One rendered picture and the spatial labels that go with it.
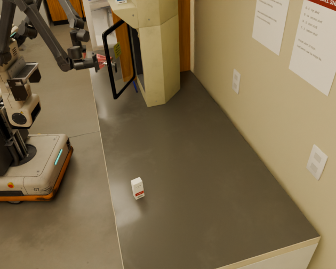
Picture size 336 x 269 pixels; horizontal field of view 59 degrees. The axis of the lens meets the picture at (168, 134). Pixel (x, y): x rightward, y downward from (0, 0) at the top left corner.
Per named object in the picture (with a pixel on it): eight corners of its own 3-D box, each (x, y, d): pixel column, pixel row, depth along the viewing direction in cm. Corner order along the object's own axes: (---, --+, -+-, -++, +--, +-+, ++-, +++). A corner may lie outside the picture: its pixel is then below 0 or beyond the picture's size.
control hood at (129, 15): (128, 10, 174) (125, -8, 168) (138, 28, 149) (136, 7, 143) (108, 13, 172) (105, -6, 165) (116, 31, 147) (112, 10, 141)
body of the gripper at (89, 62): (95, 55, 165) (81, 57, 164) (98, 72, 171) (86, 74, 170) (94, 50, 170) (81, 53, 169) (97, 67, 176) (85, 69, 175)
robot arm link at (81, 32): (80, 22, 191) (70, 17, 183) (94, 24, 186) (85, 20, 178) (77, 41, 193) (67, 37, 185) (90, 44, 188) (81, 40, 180)
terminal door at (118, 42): (135, 77, 199) (127, 15, 174) (114, 101, 176) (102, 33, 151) (134, 77, 199) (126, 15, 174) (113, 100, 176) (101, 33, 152)
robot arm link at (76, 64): (74, 69, 172) (74, 71, 167) (71, 57, 169) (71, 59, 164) (86, 66, 173) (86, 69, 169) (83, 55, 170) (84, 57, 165)
